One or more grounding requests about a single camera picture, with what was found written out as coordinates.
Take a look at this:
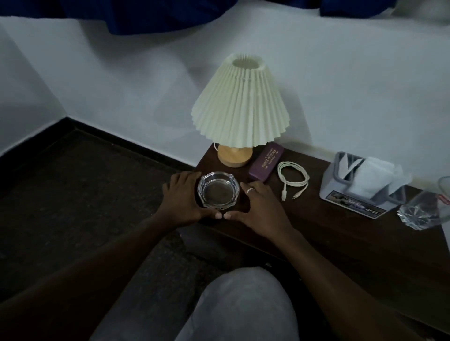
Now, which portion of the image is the person's right hand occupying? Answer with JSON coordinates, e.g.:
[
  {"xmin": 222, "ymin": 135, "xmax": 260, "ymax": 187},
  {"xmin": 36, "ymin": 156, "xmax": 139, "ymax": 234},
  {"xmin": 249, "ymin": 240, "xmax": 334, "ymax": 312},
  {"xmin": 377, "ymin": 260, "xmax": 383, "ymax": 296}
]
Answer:
[{"xmin": 224, "ymin": 180, "xmax": 296, "ymax": 247}]

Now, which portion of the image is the person's left hand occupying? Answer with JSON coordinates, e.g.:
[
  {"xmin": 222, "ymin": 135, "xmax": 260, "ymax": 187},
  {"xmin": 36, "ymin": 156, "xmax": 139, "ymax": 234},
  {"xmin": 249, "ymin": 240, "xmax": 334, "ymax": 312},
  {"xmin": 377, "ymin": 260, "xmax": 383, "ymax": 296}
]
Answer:
[{"xmin": 157, "ymin": 171, "xmax": 223, "ymax": 230}]

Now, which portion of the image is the clear glass ashtray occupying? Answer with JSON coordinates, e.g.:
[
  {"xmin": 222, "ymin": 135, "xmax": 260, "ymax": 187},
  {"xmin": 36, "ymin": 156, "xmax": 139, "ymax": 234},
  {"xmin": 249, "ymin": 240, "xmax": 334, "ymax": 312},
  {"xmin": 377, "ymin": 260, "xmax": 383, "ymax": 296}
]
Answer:
[{"xmin": 197, "ymin": 171, "xmax": 240, "ymax": 211}]

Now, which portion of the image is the person's left forearm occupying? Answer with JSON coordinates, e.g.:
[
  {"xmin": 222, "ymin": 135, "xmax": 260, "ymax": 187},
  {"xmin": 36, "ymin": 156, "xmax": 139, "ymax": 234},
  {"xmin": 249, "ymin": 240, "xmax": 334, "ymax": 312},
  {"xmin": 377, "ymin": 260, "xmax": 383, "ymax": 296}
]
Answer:
[{"xmin": 0, "ymin": 214, "xmax": 178, "ymax": 341}]

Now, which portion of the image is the person's right forearm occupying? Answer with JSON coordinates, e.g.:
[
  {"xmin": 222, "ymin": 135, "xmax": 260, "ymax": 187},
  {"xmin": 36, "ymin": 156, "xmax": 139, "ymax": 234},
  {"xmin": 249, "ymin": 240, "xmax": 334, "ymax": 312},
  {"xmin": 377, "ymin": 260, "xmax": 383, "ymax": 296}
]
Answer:
[{"xmin": 277, "ymin": 226, "xmax": 424, "ymax": 341}]

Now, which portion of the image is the purple glasses case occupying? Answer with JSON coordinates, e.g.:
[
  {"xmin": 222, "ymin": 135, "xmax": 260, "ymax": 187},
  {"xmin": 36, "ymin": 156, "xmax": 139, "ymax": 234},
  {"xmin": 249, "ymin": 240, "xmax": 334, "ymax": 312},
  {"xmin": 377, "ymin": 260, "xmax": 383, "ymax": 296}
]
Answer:
[{"xmin": 248, "ymin": 142, "xmax": 285, "ymax": 182}]

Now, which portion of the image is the person's grey trouser leg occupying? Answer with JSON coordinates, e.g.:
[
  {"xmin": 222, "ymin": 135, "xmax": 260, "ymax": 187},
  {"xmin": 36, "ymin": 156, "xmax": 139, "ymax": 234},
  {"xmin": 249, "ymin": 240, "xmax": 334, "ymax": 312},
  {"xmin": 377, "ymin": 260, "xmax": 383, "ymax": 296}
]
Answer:
[{"xmin": 89, "ymin": 266, "xmax": 300, "ymax": 341}]

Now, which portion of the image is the pleated cream table lamp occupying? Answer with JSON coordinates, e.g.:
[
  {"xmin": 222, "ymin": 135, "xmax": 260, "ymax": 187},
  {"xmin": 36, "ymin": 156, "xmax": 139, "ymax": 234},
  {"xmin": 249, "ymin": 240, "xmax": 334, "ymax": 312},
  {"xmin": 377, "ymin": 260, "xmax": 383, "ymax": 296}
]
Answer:
[{"xmin": 191, "ymin": 53, "xmax": 290, "ymax": 168}]

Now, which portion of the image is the grey tissue box holder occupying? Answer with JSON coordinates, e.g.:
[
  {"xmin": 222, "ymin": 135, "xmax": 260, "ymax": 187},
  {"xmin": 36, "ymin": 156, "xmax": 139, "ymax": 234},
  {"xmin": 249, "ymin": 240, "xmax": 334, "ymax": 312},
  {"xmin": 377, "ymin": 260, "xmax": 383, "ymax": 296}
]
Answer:
[{"xmin": 319, "ymin": 151, "xmax": 410, "ymax": 220}]

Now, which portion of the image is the white tissue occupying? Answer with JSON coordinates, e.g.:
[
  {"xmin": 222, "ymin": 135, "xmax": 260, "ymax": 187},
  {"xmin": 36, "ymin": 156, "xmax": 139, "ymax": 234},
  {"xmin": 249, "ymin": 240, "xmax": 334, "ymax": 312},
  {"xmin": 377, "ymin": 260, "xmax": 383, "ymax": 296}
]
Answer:
[{"xmin": 346, "ymin": 157, "xmax": 413, "ymax": 201}]

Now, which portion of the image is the clear drinking glass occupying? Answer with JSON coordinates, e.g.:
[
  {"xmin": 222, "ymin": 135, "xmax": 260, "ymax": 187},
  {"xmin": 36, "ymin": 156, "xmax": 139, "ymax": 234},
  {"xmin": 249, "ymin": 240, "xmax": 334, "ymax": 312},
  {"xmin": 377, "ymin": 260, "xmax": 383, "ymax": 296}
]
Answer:
[{"xmin": 397, "ymin": 176, "xmax": 450, "ymax": 232}]

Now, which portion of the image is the dark blue curtain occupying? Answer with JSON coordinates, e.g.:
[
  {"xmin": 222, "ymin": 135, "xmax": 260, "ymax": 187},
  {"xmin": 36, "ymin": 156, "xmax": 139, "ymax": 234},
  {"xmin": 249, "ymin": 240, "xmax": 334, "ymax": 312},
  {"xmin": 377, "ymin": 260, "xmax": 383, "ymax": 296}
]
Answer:
[{"xmin": 0, "ymin": 0, "xmax": 398, "ymax": 36}]

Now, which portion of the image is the coiled white charging cable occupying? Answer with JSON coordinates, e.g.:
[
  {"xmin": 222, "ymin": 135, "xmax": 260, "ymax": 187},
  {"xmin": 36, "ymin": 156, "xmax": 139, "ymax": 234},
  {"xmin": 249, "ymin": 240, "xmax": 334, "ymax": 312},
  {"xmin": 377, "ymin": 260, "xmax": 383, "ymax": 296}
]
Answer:
[{"xmin": 277, "ymin": 161, "xmax": 310, "ymax": 202}]

